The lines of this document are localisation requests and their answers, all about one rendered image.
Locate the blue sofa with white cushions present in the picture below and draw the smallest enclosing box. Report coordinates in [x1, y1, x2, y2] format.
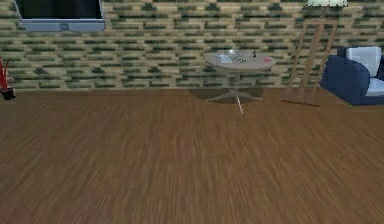
[320, 45, 384, 107]

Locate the red plant in black pot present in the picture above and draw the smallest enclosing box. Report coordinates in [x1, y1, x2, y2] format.
[0, 58, 17, 101]

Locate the round beige pedestal table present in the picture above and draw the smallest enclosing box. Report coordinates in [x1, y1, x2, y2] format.
[203, 49, 277, 115]

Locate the wooden tripod floor lamp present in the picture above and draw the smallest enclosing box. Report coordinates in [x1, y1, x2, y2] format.
[281, 0, 349, 108]

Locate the grey framed television set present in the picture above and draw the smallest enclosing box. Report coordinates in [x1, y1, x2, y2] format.
[12, 0, 107, 33]

